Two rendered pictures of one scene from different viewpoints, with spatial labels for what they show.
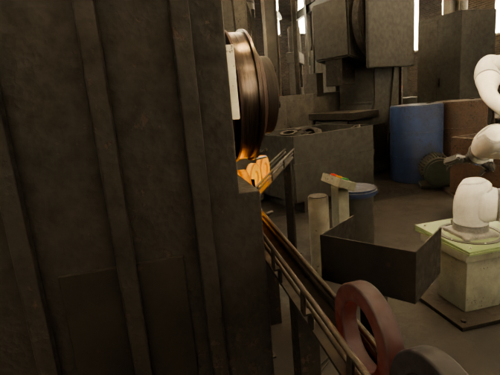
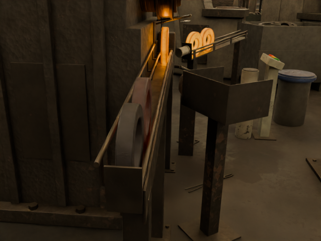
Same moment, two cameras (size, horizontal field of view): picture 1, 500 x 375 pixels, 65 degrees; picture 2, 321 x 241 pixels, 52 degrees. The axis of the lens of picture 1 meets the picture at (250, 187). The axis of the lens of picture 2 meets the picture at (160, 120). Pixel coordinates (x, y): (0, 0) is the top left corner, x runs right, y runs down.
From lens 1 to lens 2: 52 cm
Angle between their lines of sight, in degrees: 18
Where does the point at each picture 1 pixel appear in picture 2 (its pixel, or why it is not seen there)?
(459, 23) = not seen: outside the picture
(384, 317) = (137, 93)
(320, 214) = not seen: hidden behind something
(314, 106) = (304, 6)
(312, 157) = (278, 47)
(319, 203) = (249, 75)
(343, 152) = (309, 48)
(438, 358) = (130, 104)
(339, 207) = not seen: hidden behind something
